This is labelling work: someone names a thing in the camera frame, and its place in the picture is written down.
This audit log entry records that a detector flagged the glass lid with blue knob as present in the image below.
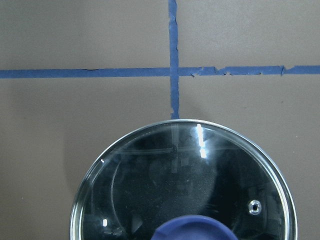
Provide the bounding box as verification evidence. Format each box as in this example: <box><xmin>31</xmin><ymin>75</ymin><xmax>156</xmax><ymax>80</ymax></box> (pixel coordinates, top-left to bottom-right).
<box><xmin>69</xmin><ymin>119</ymin><xmax>298</xmax><ymax>240</ymax></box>

